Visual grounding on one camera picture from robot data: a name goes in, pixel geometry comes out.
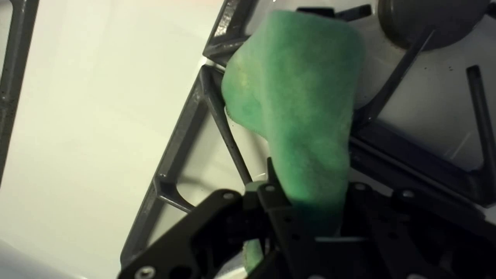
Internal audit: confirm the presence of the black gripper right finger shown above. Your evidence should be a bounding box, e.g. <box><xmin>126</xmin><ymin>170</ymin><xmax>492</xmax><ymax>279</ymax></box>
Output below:
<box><xmin>315</xmin><ymin>181</ymin><xmax>496</xmax><ymax>279</ymax></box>

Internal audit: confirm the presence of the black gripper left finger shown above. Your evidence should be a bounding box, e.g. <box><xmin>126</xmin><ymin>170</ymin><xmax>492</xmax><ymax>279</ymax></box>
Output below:
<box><xmin>117</xmin><ymin>159</ymin><xmax>312</xmax><ymax>279</ymax></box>

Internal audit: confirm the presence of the green towel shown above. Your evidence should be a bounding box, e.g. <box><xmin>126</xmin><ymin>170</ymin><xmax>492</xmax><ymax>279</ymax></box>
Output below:
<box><xmin>220</xmin><ymin>7</ymin><xmax>366</xmax><ymax>275</ymax></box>

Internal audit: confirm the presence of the black stove grate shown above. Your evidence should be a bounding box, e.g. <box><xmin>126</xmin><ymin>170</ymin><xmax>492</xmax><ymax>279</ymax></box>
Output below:
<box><xmin>0</xmin><ymin>0</ymin><xmax>42</xmax><ymax>182</ymax></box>
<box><xmin>118</xmin><ymin>0</ymin><xmax>496</xmax><ymax>269</ymax></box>

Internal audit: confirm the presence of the black round burner cap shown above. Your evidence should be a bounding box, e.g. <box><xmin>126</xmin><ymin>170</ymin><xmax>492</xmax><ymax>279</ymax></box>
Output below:
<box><xmin>377</xmin><ymin>0</ymin><xmax>492</xmax><ymax>52</ymax></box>

